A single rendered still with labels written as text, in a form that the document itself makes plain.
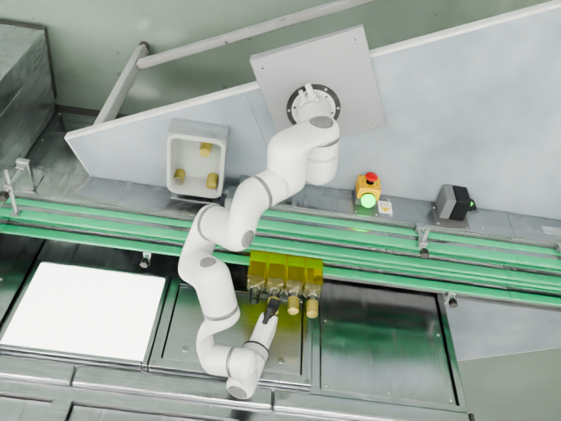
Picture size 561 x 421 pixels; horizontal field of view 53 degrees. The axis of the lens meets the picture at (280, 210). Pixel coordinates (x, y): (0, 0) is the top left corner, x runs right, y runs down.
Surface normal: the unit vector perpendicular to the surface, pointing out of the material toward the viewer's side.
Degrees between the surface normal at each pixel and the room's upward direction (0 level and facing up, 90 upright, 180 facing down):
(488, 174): 0
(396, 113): 0
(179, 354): 90
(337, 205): 90
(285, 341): 90
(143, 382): 90
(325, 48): 4
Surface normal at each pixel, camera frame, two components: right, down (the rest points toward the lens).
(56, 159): 0.14, -0.74
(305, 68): 0.00, 0.64
